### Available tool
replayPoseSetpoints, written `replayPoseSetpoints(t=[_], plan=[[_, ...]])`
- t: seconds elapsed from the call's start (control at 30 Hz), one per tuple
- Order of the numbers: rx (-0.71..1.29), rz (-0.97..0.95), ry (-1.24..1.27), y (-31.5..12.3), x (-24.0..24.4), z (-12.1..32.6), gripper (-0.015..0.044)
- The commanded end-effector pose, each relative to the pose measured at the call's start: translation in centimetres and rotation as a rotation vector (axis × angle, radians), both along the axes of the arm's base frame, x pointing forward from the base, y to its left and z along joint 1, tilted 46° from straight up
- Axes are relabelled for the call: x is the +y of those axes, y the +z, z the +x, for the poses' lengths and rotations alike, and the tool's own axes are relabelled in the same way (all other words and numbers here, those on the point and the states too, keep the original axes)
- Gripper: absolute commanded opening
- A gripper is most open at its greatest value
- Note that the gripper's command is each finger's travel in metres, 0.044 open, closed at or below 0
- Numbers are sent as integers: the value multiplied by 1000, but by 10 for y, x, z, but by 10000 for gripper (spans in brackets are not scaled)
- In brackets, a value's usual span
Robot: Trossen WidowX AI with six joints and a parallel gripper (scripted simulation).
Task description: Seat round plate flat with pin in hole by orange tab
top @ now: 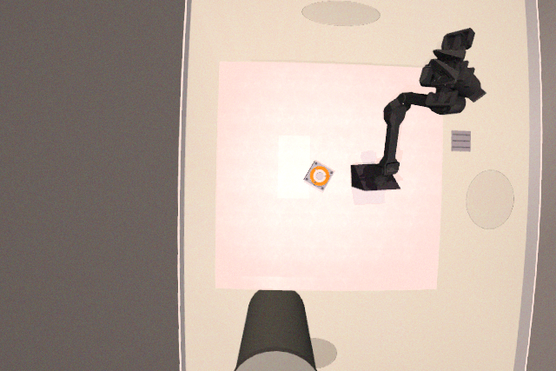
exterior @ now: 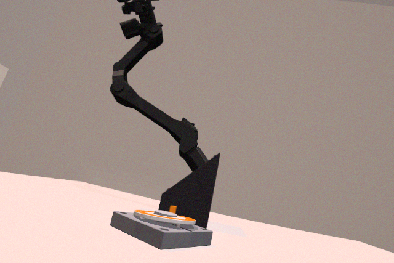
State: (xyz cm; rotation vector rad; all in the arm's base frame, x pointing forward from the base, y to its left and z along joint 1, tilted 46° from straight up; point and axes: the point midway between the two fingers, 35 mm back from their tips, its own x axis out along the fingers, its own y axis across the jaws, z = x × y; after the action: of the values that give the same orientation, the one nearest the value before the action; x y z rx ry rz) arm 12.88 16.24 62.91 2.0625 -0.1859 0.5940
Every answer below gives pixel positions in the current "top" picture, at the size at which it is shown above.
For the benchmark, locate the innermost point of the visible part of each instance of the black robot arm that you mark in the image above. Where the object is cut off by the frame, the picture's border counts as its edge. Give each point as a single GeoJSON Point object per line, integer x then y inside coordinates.
{"type": "Point", "coordinates": [394, 114]}

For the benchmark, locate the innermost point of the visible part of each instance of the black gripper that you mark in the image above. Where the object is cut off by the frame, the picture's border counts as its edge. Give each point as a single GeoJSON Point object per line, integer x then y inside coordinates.
{"type": "Point", "coordinates": [453, 73]}

